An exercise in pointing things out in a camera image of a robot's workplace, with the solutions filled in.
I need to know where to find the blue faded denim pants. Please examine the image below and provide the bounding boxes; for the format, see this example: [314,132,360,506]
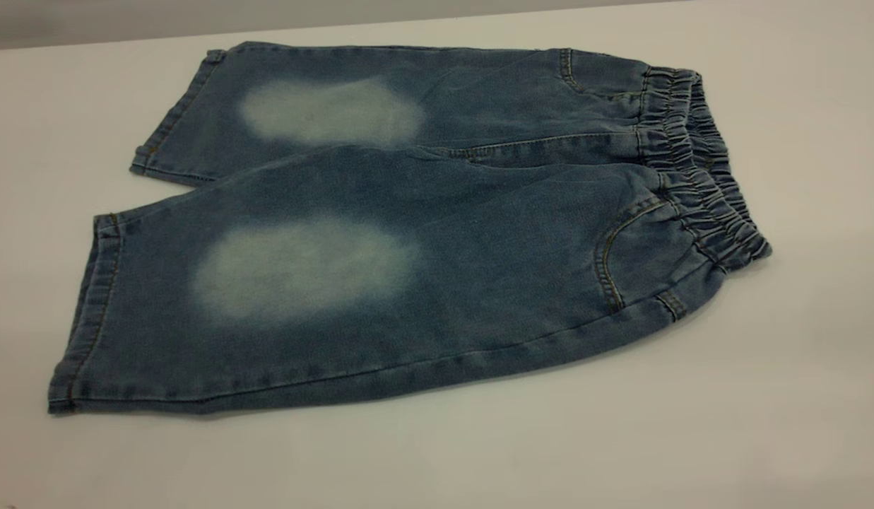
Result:
[48,41,773,416]

